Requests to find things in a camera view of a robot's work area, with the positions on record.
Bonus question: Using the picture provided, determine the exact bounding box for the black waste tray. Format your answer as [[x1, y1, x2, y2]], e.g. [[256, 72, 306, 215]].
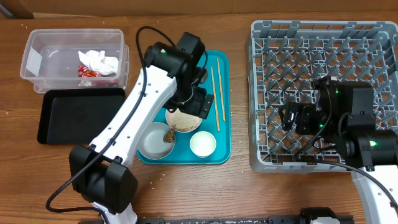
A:
[[37, 88, 125, 144]]

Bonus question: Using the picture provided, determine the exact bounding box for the wooden chopstick left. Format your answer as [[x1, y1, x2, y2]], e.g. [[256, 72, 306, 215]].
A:
[[211, 67, 220, 132]]

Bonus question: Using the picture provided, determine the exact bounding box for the brown food scrap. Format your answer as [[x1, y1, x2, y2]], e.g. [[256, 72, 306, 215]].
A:
[[163, 129, 175, 143]]

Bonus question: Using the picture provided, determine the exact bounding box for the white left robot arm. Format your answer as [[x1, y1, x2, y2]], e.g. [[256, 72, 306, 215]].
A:
[[69, 32, 213, 223]]

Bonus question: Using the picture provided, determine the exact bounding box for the teal plastic tray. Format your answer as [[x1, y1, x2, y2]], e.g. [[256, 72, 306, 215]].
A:
[[136, 49, 232, 166]]

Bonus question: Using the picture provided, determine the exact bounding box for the wooden chopstick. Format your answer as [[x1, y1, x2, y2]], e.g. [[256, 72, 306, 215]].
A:
[[216, 58, 226, 121], [211, 67, 220, 132]]

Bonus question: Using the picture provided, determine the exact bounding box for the red snack wrapper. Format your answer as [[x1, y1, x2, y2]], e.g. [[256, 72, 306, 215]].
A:
[[78, 66, 102, 78]]

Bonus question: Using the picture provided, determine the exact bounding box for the white tissue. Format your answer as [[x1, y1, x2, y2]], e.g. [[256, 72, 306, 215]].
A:
[[78, 50, 119, 75]]

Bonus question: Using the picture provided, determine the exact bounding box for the wooden chopstick right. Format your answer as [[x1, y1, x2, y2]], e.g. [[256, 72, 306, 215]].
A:
[[216, 58, 226, 121]]

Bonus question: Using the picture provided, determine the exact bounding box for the black rail at table edge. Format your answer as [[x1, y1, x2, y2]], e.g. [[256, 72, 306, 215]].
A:
[[137, 207, 355, 224]]

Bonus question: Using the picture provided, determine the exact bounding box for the grey bowl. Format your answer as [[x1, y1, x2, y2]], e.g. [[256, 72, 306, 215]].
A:
[[137, 122, 175, 160]]

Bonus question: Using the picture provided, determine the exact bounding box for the white cup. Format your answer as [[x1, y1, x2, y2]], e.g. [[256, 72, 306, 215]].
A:
[[190, 131, 216, 158]]

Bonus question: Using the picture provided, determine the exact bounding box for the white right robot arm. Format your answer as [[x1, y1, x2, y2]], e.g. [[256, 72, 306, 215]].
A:
[[279, 77, 397, 223]]

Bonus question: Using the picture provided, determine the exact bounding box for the grey dishwasher rack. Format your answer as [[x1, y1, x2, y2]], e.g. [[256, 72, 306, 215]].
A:
[[246, 20, 397, 174]]

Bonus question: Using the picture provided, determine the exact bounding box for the clear plastic bin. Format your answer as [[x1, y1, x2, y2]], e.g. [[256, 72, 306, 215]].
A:
[[20, 29, 129, 93]]

